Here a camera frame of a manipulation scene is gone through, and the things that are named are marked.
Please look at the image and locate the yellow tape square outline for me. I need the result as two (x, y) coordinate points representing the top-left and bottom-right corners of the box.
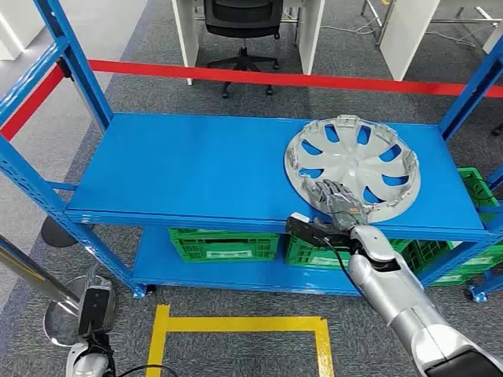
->
(145, 304), (335, 377)

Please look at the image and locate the white desk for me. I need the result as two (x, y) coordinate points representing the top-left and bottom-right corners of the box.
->
(171, 0), (326, 87)
(378, 0), (503, 82)

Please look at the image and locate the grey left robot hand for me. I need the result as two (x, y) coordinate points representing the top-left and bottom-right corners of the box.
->
(85, 276), (117, 335)

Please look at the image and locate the blue steel shelf rack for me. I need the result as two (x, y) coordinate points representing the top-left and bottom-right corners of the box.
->
(465, 165), (503, 304)
(0, 0), (503, 304)

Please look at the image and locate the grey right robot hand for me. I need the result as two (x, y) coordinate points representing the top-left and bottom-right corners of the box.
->
(303, 178), (369, 230)

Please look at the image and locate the silver plastic wheel hubcap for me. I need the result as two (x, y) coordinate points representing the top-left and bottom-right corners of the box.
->
(283, 114), (421, 224)

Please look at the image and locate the chrome barrier stanchion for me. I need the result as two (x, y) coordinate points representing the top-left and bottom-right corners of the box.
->
(0, 232), (106, 348)

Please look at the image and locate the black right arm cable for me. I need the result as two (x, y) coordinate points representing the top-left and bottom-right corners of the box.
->
(319, 236), (372, 308)

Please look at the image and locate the red barrier belt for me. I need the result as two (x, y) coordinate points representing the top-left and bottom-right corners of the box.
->
(0, 64), (66, 142)
(87, 58), (503, 100)

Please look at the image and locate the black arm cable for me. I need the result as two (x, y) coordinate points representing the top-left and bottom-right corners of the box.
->
(116, 363), (180, 377)
(319, 236), (372, 308)

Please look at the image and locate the black round stanchion base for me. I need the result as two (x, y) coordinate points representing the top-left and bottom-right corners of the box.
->
(40, 214), (96, 249)

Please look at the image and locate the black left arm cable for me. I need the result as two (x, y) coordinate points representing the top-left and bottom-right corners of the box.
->
(116, 363), (180, 377)

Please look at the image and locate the green plastic crate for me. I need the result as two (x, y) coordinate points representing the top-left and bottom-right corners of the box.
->
(428, 254), (503, 288)
(289, 236), (412, 257)
(168, 227), (280, 246)
(400, 166), (503, 274)
(285, 248), (406, 271)
(171, 240), (280, 263)

